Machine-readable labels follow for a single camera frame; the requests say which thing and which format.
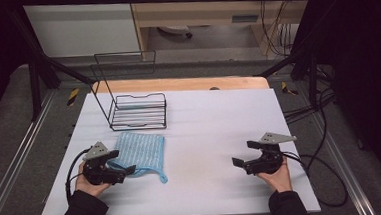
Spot yellow black tape marker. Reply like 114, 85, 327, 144
65, 87, 81, 107
280, 80, 300, 97

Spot black floor cables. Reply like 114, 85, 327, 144
280, 64, 338, 124

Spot black metal stand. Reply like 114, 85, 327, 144
4, 3, 97, 123
256, 43, 323, 114

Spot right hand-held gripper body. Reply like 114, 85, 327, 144
243, 130, 300, 176

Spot white chair base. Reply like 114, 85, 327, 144
155, 23, 194, 41

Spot aluminium floor rail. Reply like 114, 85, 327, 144
312, 110, 377, 215
0, 90, 65, 215

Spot hanging black cables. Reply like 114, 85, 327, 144
259, 0, 297, 58

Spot person's left hand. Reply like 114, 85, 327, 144
74, 160, 112, 199

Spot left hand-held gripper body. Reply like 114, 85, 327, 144
80, 140, 121, 187

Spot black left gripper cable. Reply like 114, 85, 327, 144
63, 147, 95, 205

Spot person's right hand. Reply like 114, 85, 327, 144
256, 156, 294, 195

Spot black wire rack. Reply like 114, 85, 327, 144
89, 49, 169, 134

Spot white cabinet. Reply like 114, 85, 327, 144
23, 0, 142, 60

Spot light wooden desk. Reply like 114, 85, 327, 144
128, 0, 320, 64

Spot blue striped cloth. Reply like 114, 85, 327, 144
105, 128, 169, 188

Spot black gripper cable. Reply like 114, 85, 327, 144
63, 147, 95, 205
280, 147, 350, 212

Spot wooden table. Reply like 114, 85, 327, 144
91, 70, 271, 100

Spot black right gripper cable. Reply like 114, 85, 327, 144
280, 147, 350, 212

